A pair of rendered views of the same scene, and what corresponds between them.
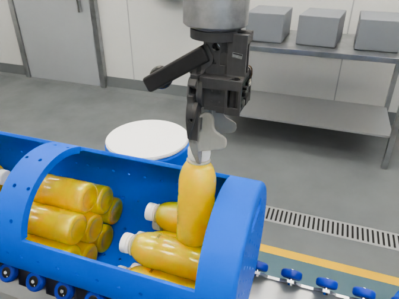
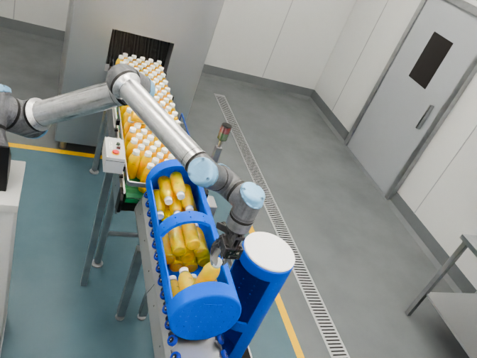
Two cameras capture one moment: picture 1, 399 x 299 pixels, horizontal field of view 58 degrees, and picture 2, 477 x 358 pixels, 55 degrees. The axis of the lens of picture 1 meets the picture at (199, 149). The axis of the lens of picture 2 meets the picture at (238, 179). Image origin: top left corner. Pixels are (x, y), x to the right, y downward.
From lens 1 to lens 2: 1.31 m
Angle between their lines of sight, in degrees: 36
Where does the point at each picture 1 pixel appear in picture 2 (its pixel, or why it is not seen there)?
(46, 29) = (384, 121)
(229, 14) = (232, 226)
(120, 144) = (253, 241)
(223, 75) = (228, 242)
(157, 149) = (262, 259)
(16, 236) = (160, 234)
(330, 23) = not seen: outside the picture
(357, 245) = not seen: outside the picture
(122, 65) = (414, 194)
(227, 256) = (186, 297)
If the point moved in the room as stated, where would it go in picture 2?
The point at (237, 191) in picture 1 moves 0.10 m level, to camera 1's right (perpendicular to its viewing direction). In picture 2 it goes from (215, 287) to (229, 307)
